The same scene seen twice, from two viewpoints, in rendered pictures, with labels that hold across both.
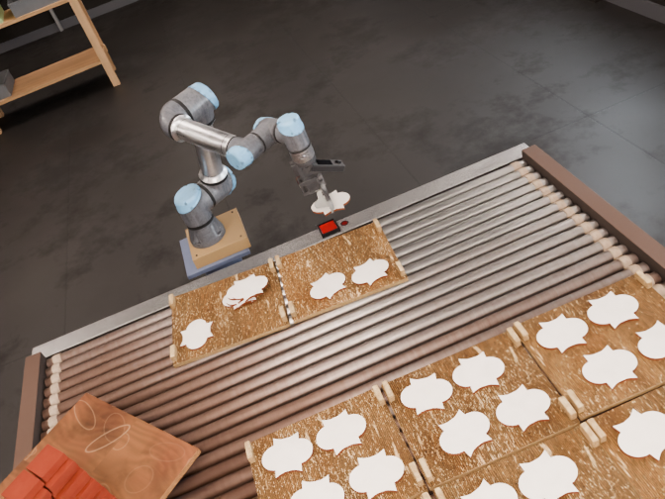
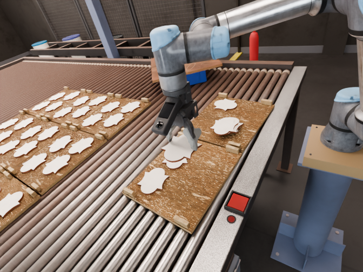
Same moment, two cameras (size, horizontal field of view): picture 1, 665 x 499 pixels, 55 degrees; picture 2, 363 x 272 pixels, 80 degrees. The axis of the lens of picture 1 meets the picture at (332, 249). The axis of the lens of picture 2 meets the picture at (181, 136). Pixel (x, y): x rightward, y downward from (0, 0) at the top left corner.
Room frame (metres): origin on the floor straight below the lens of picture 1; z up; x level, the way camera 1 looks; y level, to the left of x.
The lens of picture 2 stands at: (2.23, -0.43, 1.62)
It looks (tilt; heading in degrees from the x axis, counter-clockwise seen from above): 37 degrees down; 136
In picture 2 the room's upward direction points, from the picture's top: 14 degrees counter-clockwise
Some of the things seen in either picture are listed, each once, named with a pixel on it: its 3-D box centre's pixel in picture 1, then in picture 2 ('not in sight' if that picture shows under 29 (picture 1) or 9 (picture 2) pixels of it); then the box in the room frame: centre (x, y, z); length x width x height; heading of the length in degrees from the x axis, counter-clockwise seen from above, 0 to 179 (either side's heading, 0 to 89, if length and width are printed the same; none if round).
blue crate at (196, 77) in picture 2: not in sight; (183, 72); (1.14, 0.81, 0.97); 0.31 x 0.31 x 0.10; 45
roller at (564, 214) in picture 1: (319, 321); (169, 149); (1.56, 0.12, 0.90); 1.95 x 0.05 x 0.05; 95
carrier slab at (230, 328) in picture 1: (227, 311); (227, 119); (1.73, 0.42, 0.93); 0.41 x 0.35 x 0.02; 90
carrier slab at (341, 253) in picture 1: (337, 269); (183, 173); (1.74, 0.00, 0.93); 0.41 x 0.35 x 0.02; 92
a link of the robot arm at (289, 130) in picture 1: (292, 133); (168, 50); (1.83, -0.01, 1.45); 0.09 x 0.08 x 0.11; 38
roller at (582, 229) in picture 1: (328, 341); (155, 144); (1.46, 0.11, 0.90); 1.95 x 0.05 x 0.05; 95
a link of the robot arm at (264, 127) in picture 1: (268, 132); (206, 43); (1.89, 0.07, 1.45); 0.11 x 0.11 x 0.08; 38
